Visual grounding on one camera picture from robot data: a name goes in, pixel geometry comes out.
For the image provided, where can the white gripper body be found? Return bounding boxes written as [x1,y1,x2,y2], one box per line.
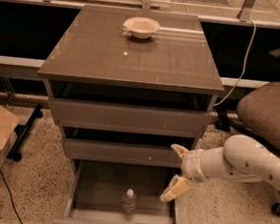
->
[181,149,209,184]

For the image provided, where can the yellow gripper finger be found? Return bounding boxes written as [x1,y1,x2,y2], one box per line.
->
[161,175,191,202]
[172,144,188,160]

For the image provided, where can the clear plastic water bottle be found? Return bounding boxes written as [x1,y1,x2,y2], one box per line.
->
[122,188,136,214]

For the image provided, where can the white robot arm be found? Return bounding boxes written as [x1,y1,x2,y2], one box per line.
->
[161,134,280,217]

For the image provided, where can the grey top drawer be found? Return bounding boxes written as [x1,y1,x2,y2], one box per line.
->
[48,98,210,138]

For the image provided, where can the grey drawer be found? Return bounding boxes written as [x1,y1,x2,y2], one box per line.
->
[62,137,182,168]
[48,98,210,138]
[54,160,178,224]

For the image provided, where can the grey bottom drawer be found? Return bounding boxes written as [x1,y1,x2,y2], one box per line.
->
[54,160,178,224]

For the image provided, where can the grey drawer cabinet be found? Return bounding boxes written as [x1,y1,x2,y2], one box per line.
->
[28,0,232,188]

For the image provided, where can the grey middle drawer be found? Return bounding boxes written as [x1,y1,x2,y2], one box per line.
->
[62,137,182,168]

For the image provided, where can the brown office chair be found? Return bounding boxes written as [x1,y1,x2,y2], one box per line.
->
[215,82,280,158]

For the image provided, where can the white bowl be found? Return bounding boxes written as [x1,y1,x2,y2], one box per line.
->
[123,17,160,39]

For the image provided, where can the black stand foot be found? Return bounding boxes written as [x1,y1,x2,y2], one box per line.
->
[7,105,42,162]

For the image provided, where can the white hanging cable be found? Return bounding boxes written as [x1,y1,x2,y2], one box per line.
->
[213,16,257,112]

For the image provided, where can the black floor cable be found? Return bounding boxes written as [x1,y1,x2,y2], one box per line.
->
[0,131,35,224]

